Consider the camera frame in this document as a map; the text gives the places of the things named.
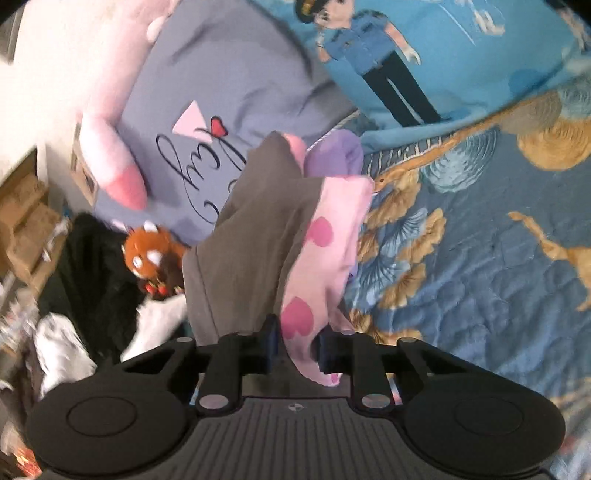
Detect grey-blue duvet with lettering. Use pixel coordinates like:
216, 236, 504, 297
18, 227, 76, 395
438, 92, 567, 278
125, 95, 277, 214
94, 1, 353, 244

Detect cardboard box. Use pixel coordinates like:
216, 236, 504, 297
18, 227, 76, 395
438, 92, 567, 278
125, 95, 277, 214
1, 148, 70, 296

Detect framed pictures on wall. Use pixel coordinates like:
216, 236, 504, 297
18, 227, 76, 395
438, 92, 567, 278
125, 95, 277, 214
70, 123, 99, 207

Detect folded pink towel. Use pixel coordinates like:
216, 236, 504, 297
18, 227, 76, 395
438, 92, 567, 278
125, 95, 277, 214
281, 133, 308, 172

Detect red panda plush toy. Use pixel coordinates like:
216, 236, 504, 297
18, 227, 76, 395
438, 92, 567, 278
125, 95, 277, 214
121, 221, 188, 300

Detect blue cartoon police pillow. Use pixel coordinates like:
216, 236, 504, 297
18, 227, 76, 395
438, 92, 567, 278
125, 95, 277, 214
260, 1, 590, 153

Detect white cloth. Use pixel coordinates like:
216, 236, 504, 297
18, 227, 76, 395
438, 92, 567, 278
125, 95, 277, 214
120, 294, 187, 362

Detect white ruffled garment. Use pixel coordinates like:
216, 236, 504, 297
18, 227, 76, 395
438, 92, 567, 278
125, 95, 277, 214
34, 313, 96, 398

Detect grey sweatshirt with print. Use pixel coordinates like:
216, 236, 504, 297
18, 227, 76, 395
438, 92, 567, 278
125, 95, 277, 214
181, 130, 376, 387

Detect black garment pile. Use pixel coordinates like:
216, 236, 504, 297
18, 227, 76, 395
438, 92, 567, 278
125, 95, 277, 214
38, 213, 143, 367

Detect folded purple garment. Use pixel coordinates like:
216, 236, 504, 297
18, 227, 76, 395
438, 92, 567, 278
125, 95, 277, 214
304, 129, 363, 177

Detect blue floral quilt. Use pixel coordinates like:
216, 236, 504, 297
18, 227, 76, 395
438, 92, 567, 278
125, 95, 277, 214
345, 76, 590, 479

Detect pink plush toy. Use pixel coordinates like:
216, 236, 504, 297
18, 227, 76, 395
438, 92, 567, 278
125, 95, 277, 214
1, 1, 178, 211

